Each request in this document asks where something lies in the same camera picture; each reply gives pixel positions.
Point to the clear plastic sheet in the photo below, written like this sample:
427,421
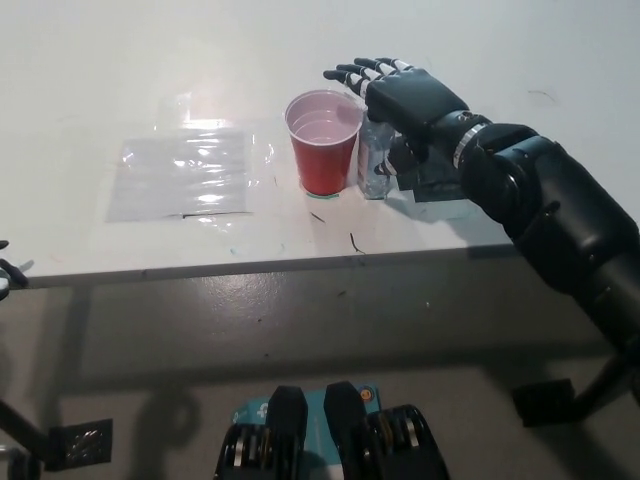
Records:
182,177

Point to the red plastic cup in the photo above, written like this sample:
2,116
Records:
325,165

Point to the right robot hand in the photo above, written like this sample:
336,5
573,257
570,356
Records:
410,100

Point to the clear soap bottle black pump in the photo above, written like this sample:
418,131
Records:
375,160

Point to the black table leg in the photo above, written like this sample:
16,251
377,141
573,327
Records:
607,372
22,432

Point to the black tape patch on table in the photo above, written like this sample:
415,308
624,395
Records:
435,187

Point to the black teal robot torso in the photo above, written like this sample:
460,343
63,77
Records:
345,440

